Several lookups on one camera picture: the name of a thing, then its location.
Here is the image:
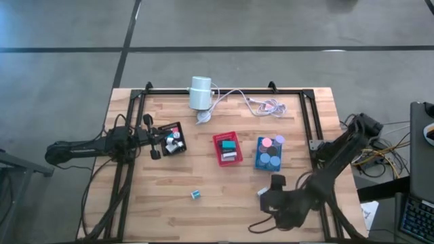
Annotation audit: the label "white paper sheet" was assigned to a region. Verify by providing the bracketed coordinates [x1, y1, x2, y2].
[359, 200, 380, 231]

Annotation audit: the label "tangled floor cables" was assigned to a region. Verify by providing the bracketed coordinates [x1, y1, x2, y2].
[349, 135, 411, 179]

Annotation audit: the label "blue plastic basket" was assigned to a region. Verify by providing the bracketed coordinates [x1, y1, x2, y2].
[254, 136, 283, 172]

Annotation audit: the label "coiled white cable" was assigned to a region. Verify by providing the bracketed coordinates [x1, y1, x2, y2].
[246, 97, 288, 119]

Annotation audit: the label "white orange desk object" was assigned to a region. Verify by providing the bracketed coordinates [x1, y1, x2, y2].
[423, 122, 434, 147]

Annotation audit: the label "thin white lamp cable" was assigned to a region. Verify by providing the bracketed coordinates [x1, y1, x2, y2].
[198, 81, 254, 125]

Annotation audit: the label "backlit computer keyboard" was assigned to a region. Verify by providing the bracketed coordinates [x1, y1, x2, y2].
[399, 198, 434, 243]

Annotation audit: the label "red plastic basket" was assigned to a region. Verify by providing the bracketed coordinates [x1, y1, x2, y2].
[212, 131, 244, 167]

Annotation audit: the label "black plastic basket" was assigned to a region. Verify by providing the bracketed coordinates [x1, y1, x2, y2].
[158, 121, 187, 157]

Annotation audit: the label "white rectangular box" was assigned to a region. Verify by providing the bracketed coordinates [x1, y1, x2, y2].
[222, 150, 239, 163]

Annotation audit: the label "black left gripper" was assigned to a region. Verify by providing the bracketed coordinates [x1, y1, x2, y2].
[135, 114, 174, 161]

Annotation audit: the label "black aluminium rig frame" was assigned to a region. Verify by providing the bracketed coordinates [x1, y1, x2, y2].
[101, 81, 360, 244]

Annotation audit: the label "white round cable puck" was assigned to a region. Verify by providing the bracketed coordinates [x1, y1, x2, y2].
[196, 110, 212, 125]

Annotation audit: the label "white cylindrical lamp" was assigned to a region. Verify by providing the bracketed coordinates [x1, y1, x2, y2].
[188, 76, 215, 111]

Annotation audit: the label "grey side table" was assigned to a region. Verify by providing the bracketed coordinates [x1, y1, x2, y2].
[0, 148, 55, 244]

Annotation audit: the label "black operator desk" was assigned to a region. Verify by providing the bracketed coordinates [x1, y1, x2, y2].
[393, 101, 434, 244]

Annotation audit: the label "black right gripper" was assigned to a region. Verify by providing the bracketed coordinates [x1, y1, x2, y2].
[259, 174, 292, 221]

